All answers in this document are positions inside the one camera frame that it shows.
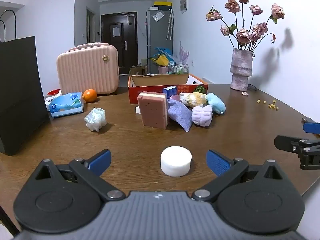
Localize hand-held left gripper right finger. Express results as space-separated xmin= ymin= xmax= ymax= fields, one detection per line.
xmin=192 ymin=149 xmax=284 ymax=202

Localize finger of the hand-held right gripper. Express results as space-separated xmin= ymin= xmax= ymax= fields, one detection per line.
xmin=274 ymin=135 xmax=320 ymax=170
xmin=302 ymin=117 xmax=320 ymax=133

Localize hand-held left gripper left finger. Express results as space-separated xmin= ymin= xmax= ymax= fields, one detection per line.
xmin=34 ymin=149 xmax=126 ymax=201

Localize clear plastic bag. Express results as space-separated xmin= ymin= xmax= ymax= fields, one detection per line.
xmin=84 ymin=107 xmax=107 ymax=132

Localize white round sponge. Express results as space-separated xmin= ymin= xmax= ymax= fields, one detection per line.
xmin=160 ymin=145 xmax=193 ymax=177

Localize lilac plush toy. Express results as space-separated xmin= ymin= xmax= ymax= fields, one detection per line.
xmin=191 ymin=104 xmax=213 ymax=127

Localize light blue plush toy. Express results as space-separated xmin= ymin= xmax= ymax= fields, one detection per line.
xmin=205 ymin=92 xmax=226 ymax=115

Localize purple knitted cloth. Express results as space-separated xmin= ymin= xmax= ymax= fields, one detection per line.
xmin=167 ymin=98 xmax=193 ymax=132

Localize yellow and white plush toy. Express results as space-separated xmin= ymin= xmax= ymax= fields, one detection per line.
xmin=180 ymin=92 xmax=208 ymax=108

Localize pink rectangular sponge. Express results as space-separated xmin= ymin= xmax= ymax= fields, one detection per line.
xmin=137 ymin=92 xmax=169 ymax=130

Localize red cardboard box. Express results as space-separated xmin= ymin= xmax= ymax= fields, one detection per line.
xmin=128 ymin=74 xmax=209 ymax=104

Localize scattered yellow crumbs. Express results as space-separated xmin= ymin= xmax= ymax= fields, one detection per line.
xmin=257 ymin=99 xmax=280 ymax=110

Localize orange fruit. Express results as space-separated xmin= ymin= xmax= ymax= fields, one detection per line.
xmin=83 ymin=89 xmax=98 ymax=103

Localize blue tissue pack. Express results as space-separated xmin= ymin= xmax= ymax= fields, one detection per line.
xmin=49 ymin=92 xmax=85 ymax=118

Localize pink textured vase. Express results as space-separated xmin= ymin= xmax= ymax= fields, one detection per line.
xmin=230 ymin=48 xmax=255 ymax=91

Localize small blue carton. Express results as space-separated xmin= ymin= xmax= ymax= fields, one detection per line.
xmin=163 ymin=86 xmax=178 ymax=98

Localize pink ribbed suitcase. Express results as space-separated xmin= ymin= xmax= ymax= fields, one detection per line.
xmin=56 ymin=43 xmax=119 ymax=96

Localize brown cardboard box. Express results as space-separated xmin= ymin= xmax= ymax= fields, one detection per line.
xmin=129 ymin=66 xmax=147 ymax=75

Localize metal cart with bottles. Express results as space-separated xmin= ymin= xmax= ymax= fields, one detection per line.
xmin=168 ymin=61 xmax=189 ymax=75

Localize black paper bag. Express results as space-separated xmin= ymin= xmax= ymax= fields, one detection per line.
xmin=0 ymin=9 xmax=50 ymax=156

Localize dark brown entrance door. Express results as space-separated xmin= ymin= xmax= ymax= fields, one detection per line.
xmin=101 ymin=12 xmax=138 ymax=75

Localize purple feather decoration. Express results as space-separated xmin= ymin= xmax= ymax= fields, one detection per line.
xmin=179 ymin=41 xmax=190 ymax=64

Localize bunch of dried roses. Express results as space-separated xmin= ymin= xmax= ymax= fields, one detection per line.
xmin=206 ymin=0 xmax=285 ymax=52

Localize blue folded rack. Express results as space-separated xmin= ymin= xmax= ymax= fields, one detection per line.
xmin=154 ymin=47 xmax=173 ymax=58

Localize grey refrigerator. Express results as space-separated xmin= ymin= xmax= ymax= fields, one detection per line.
xmin=146 ymin=8 xmax=173 ymax=75

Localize hanging white umbrellas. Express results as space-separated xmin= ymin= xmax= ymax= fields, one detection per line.
xmin=166 ymin=8 xmax=174 ymax=40

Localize side room door frame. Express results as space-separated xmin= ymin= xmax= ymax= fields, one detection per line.
xmin=86 ymin=7 xmax=96 ymax=44

